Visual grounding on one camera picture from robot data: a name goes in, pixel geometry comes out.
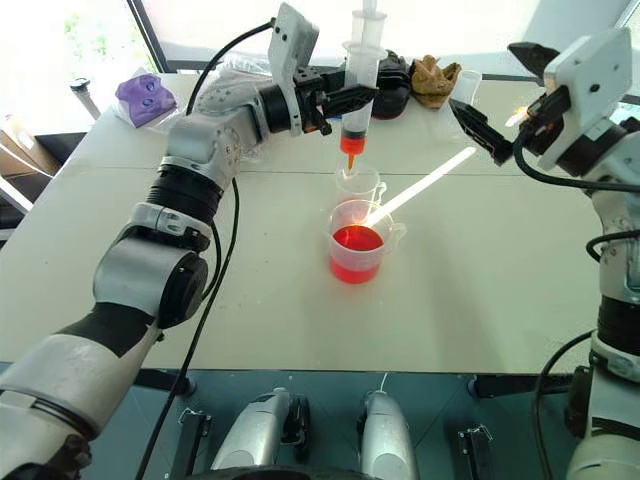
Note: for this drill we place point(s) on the large clear plastic syringe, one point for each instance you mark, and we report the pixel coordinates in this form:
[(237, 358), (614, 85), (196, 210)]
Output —
[(362, 65)]

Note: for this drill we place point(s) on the silver right robot leg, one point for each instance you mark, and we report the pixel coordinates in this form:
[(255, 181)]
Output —
[(387, 435)]

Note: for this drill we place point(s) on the measuring cup with red liquid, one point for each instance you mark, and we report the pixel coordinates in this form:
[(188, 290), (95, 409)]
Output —
[(356, 247)]

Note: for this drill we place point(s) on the small clear plastic cup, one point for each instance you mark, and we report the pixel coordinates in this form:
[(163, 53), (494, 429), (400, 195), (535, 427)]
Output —
[(468, 86)]

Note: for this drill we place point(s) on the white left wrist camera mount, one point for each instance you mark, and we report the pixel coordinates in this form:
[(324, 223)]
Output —
[(292, 40)]

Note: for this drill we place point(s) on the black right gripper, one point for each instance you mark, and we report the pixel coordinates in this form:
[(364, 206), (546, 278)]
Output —
[(540, 127)]

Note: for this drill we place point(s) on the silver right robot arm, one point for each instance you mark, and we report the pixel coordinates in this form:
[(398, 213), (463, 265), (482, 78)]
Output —
[(617, 280)]

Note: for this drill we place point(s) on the black metal table bracket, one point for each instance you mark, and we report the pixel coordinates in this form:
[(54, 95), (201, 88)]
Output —
[(192, 440), (475, 447)]

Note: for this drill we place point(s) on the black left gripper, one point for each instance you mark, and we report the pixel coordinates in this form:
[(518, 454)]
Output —
[(311, 105)]

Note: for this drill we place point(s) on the purple moulded object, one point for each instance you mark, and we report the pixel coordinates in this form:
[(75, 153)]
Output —
[(145, 97)]

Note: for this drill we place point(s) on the brown moulded object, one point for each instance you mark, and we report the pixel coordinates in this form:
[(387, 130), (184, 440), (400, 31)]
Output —
[(432, 77)]

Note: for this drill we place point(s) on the silver robot leg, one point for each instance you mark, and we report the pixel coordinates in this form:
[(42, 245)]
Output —
[(387, 435), (257, 435)]

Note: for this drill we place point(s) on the silver left robot leg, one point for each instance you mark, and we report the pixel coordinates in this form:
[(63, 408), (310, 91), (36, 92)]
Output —
[(257, 435)]

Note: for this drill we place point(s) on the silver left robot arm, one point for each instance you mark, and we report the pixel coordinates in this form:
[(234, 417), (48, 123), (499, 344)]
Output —
[(190, 140)]

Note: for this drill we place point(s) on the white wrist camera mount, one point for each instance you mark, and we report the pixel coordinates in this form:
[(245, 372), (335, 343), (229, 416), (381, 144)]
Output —
[(292, 40), (585, 85)]

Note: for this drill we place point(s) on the brown cardboard box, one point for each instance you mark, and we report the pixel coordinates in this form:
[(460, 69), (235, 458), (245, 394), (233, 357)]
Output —
[(15, 150)]

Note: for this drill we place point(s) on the empty clear measuring cup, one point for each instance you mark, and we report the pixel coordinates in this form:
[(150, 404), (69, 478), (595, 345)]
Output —
[(357, 186)]

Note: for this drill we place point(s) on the clear plastic bag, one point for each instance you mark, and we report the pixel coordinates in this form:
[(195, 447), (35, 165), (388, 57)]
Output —
[(235, 67)]

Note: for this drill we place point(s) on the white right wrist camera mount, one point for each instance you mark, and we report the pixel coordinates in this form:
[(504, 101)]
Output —
[(585, 85)]

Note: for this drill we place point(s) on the grey cylinder with black cap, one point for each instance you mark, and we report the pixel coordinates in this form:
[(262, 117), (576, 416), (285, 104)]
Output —
[(84, 95)]

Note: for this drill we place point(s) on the black bundled object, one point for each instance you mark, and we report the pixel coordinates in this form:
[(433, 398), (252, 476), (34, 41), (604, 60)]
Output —
[(392, 95)]

